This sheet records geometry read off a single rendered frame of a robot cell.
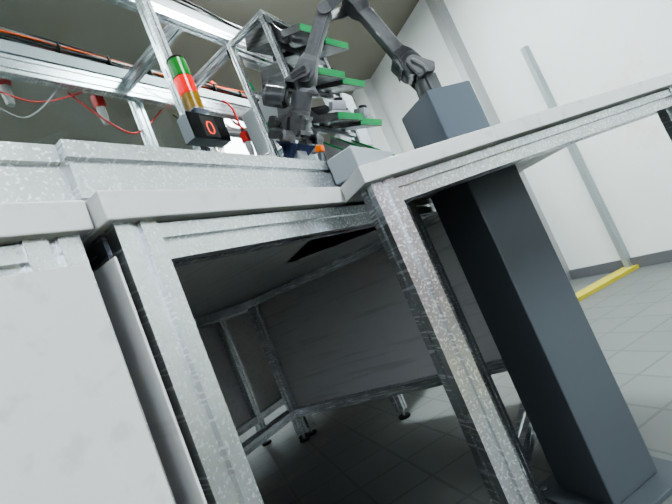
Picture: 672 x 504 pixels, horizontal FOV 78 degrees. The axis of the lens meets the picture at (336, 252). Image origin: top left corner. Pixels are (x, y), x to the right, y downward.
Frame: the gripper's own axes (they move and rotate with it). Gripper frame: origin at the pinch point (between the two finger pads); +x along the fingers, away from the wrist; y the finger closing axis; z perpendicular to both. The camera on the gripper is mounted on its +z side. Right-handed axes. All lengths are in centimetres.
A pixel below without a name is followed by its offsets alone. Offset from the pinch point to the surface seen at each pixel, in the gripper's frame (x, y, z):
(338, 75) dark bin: -27.1, -29.6, 8.2
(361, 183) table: 1, 37, -42
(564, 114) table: -17, 0, -65
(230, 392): 146, -66, 78
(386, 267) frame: 46, -74, -3
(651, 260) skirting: 42, -263, -121
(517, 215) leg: 6, -13, -59
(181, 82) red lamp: -14.5, 21.2, 22.7
